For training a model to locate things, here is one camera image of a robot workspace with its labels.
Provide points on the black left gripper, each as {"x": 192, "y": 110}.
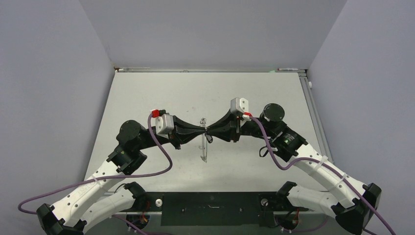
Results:
{"x": 182, "y": 132}

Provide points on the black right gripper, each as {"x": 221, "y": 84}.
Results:
{"x": 230, "y": 121}

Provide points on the small key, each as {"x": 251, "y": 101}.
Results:
{"x": 209, "y": 138}

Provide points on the metal ring plate with keyrings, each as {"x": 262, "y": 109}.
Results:
{"x": 204, "y": 142}

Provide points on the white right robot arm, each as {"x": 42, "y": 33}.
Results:
{"x": 350, "y": 202}

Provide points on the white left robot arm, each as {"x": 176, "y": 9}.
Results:
{"x": 83, "y": 207}

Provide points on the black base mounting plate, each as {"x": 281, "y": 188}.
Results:
{"x": 219, "y": 208}

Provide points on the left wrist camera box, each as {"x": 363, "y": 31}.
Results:
{"x": 164, "y": 123}

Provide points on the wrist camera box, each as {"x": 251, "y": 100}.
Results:
{"x": 239, "y": 106}
{"x": 164, "y": 123}

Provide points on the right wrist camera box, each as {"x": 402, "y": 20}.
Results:
{"x": 239, "y": 106}

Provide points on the aluminium rail back edge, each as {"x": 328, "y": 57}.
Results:
{"x": 210, "y": 70}

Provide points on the aluminium rail edge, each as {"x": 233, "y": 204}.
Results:
{"x": 318, "y": 127}
{"x": 210, "y": 70}

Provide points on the aluminium rail right edge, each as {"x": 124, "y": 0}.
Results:
{"x": 318, "y": 127}

